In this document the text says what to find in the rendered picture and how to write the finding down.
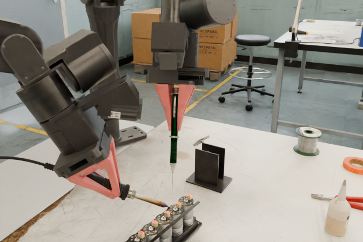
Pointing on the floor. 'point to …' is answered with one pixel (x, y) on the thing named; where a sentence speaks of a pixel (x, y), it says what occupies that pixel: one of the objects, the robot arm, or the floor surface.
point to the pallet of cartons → (216, 54)
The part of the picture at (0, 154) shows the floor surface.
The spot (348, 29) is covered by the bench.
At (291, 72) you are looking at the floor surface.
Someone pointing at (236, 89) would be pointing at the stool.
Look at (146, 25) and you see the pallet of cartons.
